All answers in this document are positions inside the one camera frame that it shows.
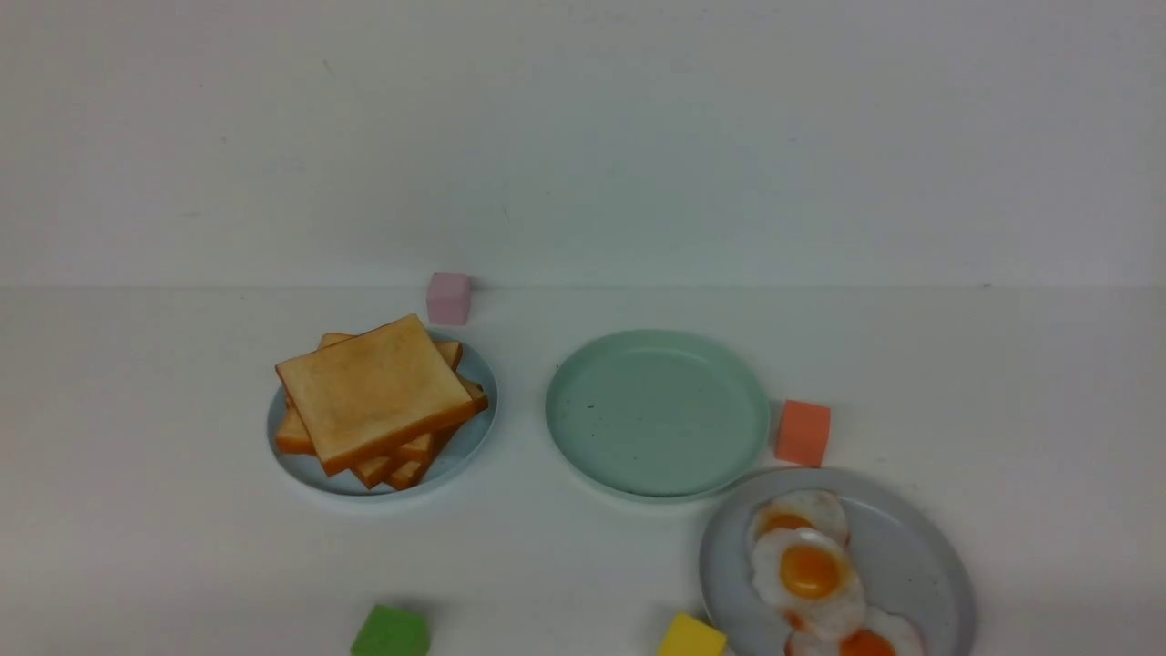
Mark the fried egg top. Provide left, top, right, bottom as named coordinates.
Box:
left=747, top=488, right=851, bottom=546

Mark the light blue bread plate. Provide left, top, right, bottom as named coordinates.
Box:
left=266, top=344, right=498, bottom=512

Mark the green cube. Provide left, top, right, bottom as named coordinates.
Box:
left=350, top=605, right=431, bottom=656

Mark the pink cube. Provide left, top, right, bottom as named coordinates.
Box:
left=424, top=271, right=472, bottom=325

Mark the yellow cube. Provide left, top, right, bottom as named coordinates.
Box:
left=656, top=613, right=728, bottom=656

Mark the mint green plate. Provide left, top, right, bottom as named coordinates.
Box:
left=543, top=329, right=772, bottom=503

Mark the orange cube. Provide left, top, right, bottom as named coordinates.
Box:
left=774, top=398, right=833, bottom=468

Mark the grey egg plate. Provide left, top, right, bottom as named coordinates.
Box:
left=697, top=467, right=978, bottom=655

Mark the fried egg bottom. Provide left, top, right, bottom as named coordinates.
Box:
left=784, top=606, right=927, bottom=655

